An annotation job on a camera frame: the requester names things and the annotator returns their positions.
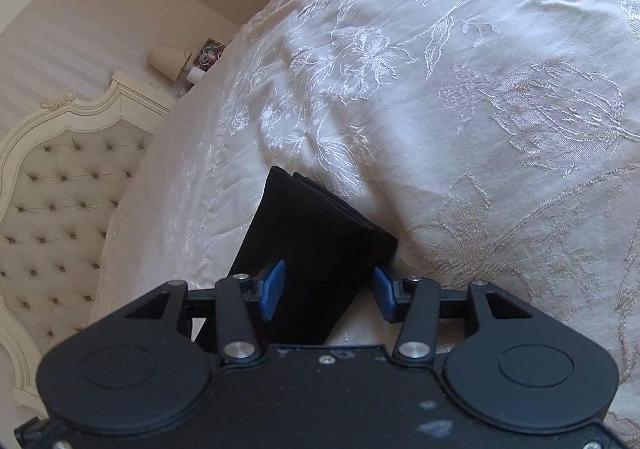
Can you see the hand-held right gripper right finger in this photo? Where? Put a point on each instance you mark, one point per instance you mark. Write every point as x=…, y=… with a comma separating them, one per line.
x=385, y=291

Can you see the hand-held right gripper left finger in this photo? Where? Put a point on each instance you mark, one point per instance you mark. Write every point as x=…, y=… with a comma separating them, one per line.
x=272, y=291

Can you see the black pants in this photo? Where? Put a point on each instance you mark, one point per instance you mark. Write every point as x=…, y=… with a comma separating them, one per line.
x=310, y=254

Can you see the white candle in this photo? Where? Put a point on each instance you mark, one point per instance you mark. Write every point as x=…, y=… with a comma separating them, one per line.
x=196, y=74

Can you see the cream tufted headboard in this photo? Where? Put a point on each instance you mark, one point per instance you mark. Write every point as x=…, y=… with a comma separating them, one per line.
x=50, y=204

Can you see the cream embroidered bedspread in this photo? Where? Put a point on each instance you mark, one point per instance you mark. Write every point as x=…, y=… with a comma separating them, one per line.
x=500, y=79

